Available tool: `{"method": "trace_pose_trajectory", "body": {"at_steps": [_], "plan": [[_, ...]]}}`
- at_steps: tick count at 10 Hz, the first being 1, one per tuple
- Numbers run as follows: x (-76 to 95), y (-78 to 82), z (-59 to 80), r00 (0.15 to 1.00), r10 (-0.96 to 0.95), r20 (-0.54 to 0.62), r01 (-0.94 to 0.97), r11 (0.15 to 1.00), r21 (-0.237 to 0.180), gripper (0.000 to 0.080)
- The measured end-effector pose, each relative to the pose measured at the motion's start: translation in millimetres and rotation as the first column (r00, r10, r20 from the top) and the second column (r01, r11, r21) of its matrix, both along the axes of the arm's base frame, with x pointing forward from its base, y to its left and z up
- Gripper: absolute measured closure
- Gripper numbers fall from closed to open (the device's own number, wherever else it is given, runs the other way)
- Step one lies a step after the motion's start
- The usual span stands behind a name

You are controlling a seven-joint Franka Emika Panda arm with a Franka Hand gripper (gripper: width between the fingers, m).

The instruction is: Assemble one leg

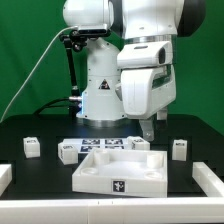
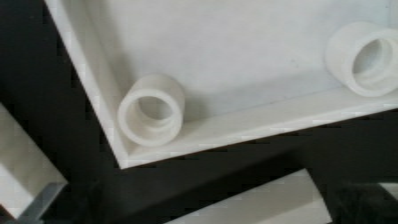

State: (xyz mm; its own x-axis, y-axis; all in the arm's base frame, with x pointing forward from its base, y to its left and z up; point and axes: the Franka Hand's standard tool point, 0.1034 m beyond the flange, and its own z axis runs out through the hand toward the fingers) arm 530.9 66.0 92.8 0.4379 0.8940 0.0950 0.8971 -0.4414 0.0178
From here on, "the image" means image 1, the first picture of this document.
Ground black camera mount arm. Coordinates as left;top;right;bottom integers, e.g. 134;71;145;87
59;33;88;116

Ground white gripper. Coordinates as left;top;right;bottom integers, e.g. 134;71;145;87
117;41;176;142

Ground white front fence rail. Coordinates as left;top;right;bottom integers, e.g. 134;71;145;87
0;197;224;224

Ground white left fence block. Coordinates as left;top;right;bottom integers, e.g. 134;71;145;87
0;164;12;196

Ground white square table top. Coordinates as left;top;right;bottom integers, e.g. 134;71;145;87
72;148;168;198

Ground fiducial marker sheet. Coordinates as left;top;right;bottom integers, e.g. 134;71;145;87
63;138;130;154

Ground grey camera on mount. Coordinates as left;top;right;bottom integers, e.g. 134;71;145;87
71;24;110;37

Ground white camera cable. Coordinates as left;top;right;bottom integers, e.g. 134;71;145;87
0;26;80;124

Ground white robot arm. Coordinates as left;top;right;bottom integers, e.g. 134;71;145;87
63;0;206;141

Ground black base cables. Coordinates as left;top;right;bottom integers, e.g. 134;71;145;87
34;96;83;116

